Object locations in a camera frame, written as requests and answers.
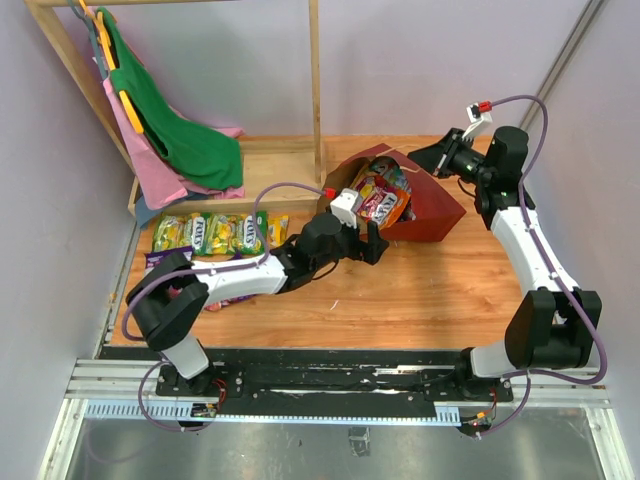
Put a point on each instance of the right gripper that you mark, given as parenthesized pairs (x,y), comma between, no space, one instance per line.
(433,158)

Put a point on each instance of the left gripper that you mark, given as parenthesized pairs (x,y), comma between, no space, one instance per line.
(370,251)

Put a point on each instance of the orange Fox's candy bag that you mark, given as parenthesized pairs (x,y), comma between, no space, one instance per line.
(384,198)

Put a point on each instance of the red brown paper bag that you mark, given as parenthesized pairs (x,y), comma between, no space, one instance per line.
(436,211)

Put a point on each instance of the yellow snack pack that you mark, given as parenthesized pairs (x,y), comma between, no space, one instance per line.
(277,230)

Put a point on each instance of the green Fox's candy bag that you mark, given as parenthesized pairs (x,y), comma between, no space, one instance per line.
(243,234)
(173,232)

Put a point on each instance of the purple Fox's candy bag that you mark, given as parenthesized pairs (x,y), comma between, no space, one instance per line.
(214,303)

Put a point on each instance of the purple snack bag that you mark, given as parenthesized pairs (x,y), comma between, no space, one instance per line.
(152,259)

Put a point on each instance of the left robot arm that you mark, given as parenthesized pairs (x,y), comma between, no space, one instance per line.
(166,303)

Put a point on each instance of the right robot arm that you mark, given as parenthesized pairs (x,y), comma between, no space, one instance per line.
(552,329)

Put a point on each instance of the wooden clothes rack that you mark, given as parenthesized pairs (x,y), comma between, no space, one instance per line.
(266,161)

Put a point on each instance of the green shirt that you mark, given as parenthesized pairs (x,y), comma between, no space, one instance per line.
(197,152)

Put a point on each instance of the pink shirt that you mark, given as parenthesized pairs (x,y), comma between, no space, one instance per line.
(161,185)

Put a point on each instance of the blue grey cloth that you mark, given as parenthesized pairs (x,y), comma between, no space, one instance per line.
(144,214)

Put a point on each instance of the yellow hanger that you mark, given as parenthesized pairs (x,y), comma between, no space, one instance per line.
(118,77)

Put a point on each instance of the grey hanger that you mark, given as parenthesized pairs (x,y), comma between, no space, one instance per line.
(97,50)

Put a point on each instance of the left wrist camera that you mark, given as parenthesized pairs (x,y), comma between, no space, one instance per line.
(344,207)

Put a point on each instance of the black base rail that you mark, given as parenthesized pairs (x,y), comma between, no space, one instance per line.
(335,385)

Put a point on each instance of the aluminium frame post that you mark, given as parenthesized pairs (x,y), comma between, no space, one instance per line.
(577,34)

